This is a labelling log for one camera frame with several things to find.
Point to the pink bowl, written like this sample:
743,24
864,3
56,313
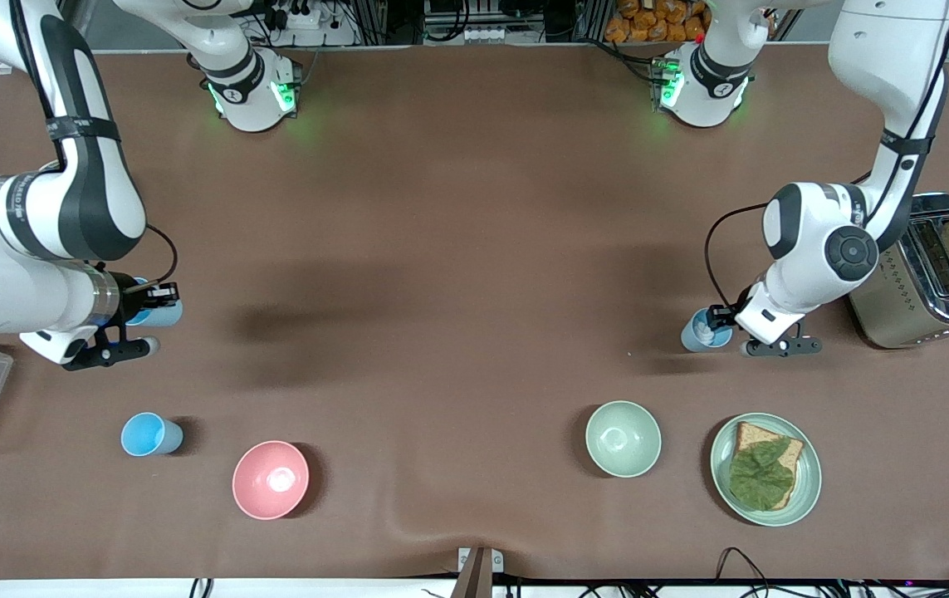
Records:
271,480

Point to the pale green plate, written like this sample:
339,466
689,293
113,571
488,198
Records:
810,473

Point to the beige and chrome toaster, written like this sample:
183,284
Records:
897,307

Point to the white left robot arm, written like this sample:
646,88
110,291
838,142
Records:
806,232

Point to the orange packaged goods pile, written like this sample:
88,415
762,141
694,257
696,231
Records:
657,21

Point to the brown bread slice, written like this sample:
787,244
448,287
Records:
752,433

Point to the pale green bowl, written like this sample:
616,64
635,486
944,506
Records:
623,438

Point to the blue cup with white paper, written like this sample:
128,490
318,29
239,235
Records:
694,336

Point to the brown table cover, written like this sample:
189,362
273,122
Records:
441,374

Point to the green lettuce leaf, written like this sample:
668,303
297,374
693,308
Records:
760,477

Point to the metal table clamp bracket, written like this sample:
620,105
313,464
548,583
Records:
480,569

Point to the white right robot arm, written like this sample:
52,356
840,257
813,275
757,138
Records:
92,191

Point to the blue plastic cup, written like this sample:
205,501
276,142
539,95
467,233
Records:
146,435
167,316

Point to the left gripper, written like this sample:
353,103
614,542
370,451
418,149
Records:
724,316

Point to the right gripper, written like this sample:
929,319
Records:
133,300

